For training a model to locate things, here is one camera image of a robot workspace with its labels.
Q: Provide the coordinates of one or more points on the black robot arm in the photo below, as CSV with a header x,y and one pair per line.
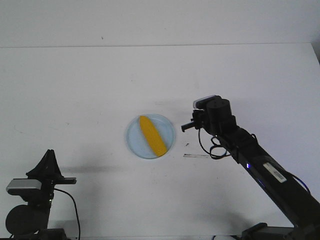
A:
x,y
290,194
29,221

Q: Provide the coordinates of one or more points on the yellow corn cob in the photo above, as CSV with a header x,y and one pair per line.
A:
x,y
152,136

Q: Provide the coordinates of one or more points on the clear tape strip on table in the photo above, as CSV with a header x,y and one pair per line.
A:
x,y
198,156

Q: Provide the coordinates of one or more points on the light blue round plate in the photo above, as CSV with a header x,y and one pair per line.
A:
x,y
136,142

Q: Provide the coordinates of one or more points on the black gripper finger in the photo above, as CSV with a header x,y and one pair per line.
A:
x,y
188,126
47,167

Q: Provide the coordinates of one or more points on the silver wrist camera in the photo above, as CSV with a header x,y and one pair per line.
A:
x,y
200,104
23,186

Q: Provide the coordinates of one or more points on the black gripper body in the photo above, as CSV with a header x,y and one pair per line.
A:
x,y
216,118
42,198

